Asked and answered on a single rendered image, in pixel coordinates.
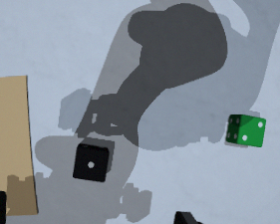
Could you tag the tan square mat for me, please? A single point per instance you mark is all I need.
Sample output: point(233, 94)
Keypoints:
point(16, 165)

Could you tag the black die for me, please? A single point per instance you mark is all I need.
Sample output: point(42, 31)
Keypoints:
point(91, 162)

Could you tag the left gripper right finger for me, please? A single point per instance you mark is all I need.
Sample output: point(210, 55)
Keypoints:
point(184, 218)

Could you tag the green die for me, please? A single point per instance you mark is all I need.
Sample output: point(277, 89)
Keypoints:
point(246, 130)

